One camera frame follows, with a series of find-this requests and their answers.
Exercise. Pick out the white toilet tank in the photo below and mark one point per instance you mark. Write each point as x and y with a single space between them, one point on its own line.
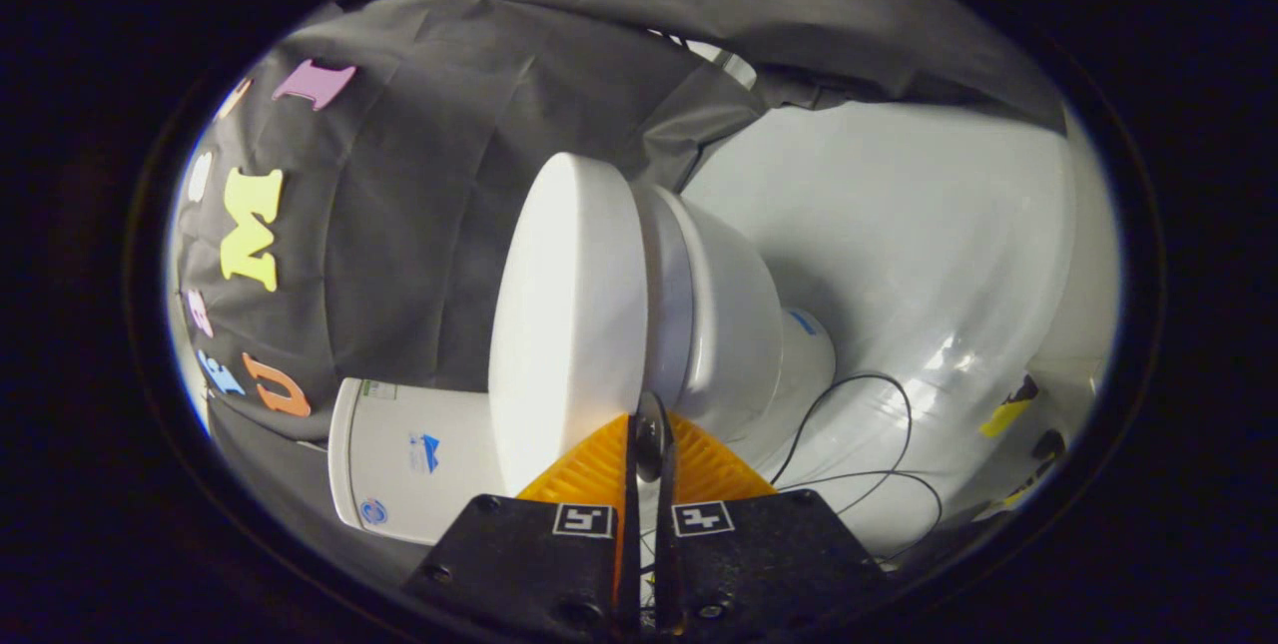
429 484

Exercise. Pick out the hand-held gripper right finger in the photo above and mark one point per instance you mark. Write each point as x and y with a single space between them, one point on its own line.
665 524

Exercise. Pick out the white tank cover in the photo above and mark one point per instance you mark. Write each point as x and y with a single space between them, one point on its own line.
341 454

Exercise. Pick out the black backdrop cloth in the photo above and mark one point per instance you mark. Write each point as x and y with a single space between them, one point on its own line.
419 205

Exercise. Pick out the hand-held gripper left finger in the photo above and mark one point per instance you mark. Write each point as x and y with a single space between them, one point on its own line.
631 524

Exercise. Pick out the white toilet bowl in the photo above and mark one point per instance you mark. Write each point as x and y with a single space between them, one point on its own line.
739 324

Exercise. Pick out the white toilet lid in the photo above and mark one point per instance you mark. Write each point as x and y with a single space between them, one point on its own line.
569 324

